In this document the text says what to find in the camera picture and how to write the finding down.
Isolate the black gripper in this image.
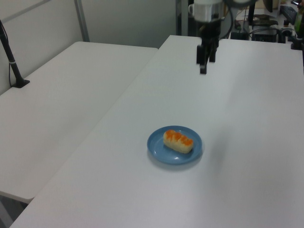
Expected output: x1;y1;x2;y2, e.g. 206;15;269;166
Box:
196;19;221;75

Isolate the bread with orange glaze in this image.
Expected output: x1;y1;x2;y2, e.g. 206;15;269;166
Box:
163;129;194;154

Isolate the small black box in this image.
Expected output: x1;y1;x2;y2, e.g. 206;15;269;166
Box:
230;30;248;40

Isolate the black equipment box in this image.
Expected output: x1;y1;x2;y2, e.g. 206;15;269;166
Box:
251;28;279;44

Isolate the black monitor stand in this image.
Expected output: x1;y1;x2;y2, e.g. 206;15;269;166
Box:
247;0;257;27

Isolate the dark tray on shelf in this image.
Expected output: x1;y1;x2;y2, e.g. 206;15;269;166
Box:
252;14;279;27

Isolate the black table clamp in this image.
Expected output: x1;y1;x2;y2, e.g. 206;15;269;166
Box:
287;35;304;51

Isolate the black keyboard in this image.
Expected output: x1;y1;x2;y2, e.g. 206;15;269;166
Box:
279;5;298;22

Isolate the green bottle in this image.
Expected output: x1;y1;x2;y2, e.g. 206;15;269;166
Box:
294;1;304;38

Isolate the blue round plate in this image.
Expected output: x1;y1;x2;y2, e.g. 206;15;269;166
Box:
146;125;203;166

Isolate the white side table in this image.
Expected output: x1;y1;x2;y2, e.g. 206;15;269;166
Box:
0;41;159;200

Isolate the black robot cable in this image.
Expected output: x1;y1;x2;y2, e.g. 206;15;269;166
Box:
219;0;258;40

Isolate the grey metal frame post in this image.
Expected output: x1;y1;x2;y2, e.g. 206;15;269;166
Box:
176;0;190;37

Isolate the grey metal partition post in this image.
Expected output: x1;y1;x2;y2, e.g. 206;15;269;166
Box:
74;0;91;43

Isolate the black camera stand pole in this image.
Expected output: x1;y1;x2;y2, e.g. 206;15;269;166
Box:
0;19;31;89

